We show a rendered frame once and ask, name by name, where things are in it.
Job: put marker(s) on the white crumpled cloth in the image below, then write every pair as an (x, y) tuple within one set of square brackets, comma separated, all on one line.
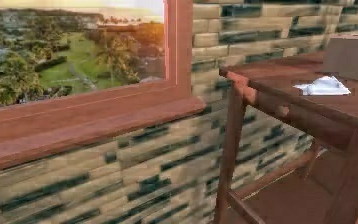
[(323, 86)]

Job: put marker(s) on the red-brown wooden table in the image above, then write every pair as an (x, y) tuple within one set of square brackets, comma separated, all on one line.
[(297, 110)]

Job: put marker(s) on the red-brown framed window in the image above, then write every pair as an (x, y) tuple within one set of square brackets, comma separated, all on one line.
[(87, 113)]

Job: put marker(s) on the grey-brown box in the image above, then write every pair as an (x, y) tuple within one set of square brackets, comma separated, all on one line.
[(348, 58)]

